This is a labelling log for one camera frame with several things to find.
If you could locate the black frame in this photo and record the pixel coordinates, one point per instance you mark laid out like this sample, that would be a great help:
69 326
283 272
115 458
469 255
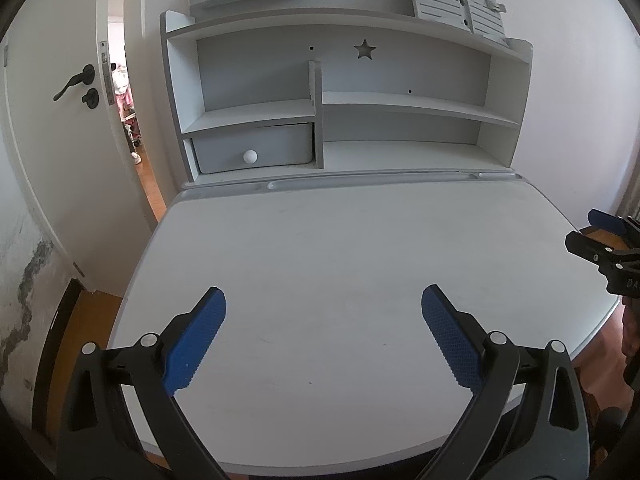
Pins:
50 350

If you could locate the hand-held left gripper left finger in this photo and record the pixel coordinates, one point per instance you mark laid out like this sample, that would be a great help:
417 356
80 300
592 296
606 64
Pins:
195 345

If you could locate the metal door latch plate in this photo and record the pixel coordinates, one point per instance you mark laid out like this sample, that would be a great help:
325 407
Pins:
107 75

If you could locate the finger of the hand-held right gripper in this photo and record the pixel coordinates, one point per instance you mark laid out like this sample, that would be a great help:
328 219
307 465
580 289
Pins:
590 247
612 222

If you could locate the white round drawer knob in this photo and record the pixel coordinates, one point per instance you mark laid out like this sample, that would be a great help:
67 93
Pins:
250 156

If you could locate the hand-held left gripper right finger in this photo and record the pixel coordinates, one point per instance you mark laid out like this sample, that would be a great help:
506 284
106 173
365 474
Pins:
452 342

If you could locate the black door lock knob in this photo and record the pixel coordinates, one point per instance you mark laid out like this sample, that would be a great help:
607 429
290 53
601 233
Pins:
90 98

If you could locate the white door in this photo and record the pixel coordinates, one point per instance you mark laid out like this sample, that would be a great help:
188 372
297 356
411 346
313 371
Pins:
45 170

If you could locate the grey white desk shelf unit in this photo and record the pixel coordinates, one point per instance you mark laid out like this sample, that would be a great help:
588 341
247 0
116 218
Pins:
250 65

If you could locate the grey drawer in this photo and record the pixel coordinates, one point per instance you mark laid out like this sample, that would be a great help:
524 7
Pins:
280 145

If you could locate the grey slatted panel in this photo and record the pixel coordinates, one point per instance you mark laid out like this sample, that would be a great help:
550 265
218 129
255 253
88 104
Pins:
450 5

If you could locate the bed with pink blanket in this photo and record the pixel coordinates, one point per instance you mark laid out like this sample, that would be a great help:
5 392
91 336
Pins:
597 360

